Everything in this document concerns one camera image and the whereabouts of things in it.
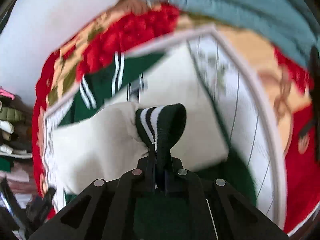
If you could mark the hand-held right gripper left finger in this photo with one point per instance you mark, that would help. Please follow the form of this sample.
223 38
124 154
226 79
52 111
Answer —
149 178

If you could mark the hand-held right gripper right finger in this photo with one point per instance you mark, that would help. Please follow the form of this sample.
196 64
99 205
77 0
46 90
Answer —
173 181

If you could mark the green and white striped jacket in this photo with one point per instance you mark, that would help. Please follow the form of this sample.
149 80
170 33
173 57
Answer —
105 140

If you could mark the stack of folded clothes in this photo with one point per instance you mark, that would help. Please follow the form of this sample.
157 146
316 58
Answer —
11 120

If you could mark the dark metal stand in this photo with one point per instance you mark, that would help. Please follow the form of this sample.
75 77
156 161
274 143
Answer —
35 210

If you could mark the red floral blanket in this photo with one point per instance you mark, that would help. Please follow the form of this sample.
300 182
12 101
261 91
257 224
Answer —
140 27

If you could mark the blue-grey cloth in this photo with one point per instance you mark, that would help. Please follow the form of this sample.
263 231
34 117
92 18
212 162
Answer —
225 2

